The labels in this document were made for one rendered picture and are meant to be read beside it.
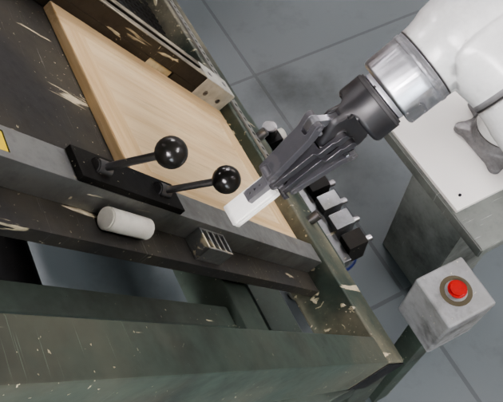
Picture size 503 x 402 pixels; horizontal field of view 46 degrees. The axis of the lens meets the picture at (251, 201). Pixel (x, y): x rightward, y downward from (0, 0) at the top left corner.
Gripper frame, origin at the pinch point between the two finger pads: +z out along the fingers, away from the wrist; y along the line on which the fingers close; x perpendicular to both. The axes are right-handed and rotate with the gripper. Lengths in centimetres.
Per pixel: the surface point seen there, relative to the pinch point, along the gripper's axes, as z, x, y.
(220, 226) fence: 11.5, 8.0, 15.4
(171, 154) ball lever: 1.0, 3.6, -13.3
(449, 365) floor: 19, -16, 159
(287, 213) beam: 12, 22, 57
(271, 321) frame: 53, 21, 116
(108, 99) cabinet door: 13.7, 33.0, 4.1
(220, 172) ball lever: 1.1, 5.0, -1.8
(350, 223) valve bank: 6, 18, 77
